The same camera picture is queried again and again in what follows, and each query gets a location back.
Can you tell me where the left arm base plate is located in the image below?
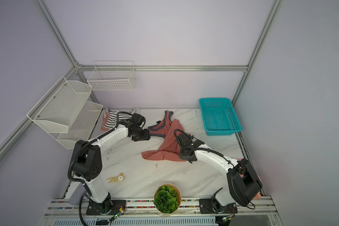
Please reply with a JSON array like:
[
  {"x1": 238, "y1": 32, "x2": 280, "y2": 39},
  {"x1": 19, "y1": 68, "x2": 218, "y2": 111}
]
[{"x1": 86, "y1": 200, "x2": 127, "y2": 216}]

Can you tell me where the white wire wall basket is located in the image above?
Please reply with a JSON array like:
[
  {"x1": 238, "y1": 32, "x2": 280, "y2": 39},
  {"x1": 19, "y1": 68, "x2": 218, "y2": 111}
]
[{"x1": 87, "y1": 61, "x2": 137, "y2": 91}]

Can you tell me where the black white striped tank top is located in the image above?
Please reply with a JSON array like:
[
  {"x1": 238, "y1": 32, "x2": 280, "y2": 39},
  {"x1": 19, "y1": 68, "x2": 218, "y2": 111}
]
[{"x1": 105, "y1": 108, "x2": 138, "y2": 130}]

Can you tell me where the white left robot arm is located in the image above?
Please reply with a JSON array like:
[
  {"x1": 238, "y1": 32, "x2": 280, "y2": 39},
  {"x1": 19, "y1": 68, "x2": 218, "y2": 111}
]
[{"x1": 67, "y1": 112, "x2": 150, "y2": 226}]

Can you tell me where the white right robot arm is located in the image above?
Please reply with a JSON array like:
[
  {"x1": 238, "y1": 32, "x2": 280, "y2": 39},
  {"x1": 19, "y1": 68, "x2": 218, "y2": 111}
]
[{"x1": 174, "y1": 129, "x2": 263, "y2": 214}]

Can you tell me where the teal plastic basket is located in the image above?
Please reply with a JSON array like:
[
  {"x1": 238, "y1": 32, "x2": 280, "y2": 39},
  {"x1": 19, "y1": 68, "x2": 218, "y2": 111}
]
[{"x1": 199, "y1": 98, "x2": 242, "y2": 136}]

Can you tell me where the small yellow white toy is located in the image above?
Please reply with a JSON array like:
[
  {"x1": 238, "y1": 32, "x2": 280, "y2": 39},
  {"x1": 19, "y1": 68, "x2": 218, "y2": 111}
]
[{"x1": 107, "y1": 173, "x2": 124, "y2": 183}]

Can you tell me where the pink watering can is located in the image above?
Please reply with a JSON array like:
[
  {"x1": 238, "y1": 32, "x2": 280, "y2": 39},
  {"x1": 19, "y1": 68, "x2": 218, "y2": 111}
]
[{"x1": 237, "y1": 159, "x2": 262, "y2": 203}]

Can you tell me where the aluminium front rail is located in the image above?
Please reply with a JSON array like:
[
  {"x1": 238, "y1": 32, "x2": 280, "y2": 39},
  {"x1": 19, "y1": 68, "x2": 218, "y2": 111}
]
[{"x1": 44, "y1": 196, "x2": 278, "y2": 218}]

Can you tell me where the dark red tank top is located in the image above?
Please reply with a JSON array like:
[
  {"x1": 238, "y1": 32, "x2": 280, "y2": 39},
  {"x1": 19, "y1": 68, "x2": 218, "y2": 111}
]
[{"x1": 141, "y1": 110, "x2": 184, "y2": 162}]

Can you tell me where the grey oval pad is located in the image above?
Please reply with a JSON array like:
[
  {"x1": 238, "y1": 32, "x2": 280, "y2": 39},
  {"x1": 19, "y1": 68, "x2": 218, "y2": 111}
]
[{"x1": 69, "y1": 184, "x2": 86, "y2": 205}]

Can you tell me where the red white striped tank top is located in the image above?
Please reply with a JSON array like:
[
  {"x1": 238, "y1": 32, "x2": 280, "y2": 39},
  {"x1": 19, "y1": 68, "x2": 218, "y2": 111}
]
[{"x1": 101, "y1": 111, "x2": 109, "y2": 131}]

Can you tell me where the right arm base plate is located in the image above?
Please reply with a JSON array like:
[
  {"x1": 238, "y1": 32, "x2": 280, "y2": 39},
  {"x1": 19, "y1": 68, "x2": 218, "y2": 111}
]
[{"x1": 199, "y1": 199, "x2": 238, "y2": 214}]

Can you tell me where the green plant in pot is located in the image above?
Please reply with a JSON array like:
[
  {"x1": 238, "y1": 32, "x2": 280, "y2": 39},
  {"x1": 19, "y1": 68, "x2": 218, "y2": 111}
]
[{"x1": 153, "y1": 183, "x2": 182, "y2": 215}]

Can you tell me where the white mesh lower shelf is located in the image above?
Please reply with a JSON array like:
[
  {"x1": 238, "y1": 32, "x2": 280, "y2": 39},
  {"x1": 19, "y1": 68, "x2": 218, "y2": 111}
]
[{"x1": 56, "y1": 101, "x2": 103, "y2": 149}]

